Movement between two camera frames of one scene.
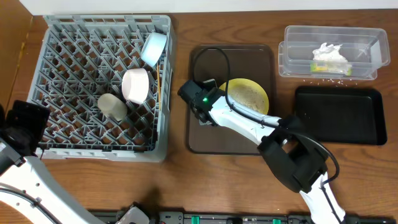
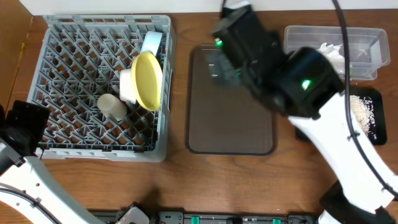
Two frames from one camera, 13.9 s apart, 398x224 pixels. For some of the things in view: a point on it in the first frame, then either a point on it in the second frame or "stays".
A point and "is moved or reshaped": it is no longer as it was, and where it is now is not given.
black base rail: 232,216 stays
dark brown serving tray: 224,63 stays
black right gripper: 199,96 to 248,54
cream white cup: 112,106 stays
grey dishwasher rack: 80,58 stays
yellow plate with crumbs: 249,93 to 147,81
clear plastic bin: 366,50 stays
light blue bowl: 152,48 is moved or reshaped
